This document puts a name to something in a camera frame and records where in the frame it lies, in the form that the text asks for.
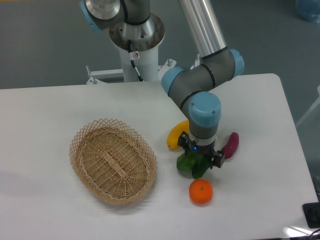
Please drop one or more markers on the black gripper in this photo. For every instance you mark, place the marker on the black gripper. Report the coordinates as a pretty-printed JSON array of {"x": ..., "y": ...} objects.
[{"x": 203, "y": 147}]

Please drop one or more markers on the woven wicker basket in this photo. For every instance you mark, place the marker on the woven wicker basket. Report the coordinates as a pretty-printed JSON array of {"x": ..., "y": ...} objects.
[{"x": 113, "y": 161}]

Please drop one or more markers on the blue plastic bag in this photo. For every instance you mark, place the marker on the blue plastic bag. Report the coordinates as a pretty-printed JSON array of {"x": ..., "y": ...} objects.
[{"x": 309, "y": 10}]

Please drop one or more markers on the black device at table edge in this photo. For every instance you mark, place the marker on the black device at table edge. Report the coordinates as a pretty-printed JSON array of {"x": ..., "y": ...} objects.
[{"x": 312, "y": 214}]

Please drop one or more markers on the orange tangerine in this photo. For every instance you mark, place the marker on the orange tangerine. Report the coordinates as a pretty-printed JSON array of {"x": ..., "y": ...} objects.
[{"x": 201, "y": 191}]

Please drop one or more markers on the yellow mango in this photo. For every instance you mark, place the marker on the yellow mango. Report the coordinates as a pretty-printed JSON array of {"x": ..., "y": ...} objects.
[{"x": 174, "y": 134}]

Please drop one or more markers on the green bok choy vegetable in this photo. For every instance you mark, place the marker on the green bok choy vegetable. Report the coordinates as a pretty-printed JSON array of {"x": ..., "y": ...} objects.
[{"x": 194, "y": 162}]

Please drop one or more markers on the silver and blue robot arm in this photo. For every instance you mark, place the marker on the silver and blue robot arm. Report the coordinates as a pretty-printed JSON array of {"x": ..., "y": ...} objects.
[{"x": 189, "y": 89}]

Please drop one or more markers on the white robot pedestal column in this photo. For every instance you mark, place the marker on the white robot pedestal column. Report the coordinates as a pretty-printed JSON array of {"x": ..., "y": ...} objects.
[{"x": 138, "y": 47}]

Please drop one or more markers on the purple sweet potato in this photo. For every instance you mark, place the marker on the purple sweet potato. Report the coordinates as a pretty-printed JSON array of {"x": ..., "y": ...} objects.
[{"x": 231, "y": 146}]

